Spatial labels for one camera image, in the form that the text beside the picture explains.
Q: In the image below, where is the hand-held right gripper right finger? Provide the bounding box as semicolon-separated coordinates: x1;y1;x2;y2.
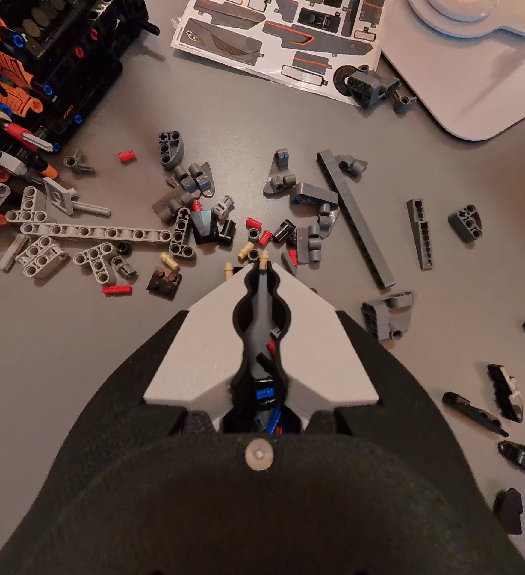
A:
267;263;381;432

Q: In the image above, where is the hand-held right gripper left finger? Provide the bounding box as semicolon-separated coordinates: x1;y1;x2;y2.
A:
144;263;258;434

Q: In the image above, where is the pile of lego pieces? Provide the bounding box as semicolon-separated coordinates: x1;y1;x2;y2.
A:
0;130;525;535

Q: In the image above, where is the long dark grey lego beam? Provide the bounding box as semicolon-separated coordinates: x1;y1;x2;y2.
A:
316;149;397;290

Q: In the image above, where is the long light grey lego beam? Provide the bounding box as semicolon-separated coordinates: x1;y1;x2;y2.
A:
20;221;173;243

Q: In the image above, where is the lego sticker sheet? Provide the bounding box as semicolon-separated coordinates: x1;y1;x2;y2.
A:
170;0;386;107

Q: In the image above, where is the partly built lego car chassis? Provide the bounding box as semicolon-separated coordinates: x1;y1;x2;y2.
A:
0;0;161;231

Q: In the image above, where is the white book stand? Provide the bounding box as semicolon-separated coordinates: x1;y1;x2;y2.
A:
380;0;525;143

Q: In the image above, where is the dark grey lego bracket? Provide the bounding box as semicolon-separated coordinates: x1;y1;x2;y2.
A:
333;65;417;114

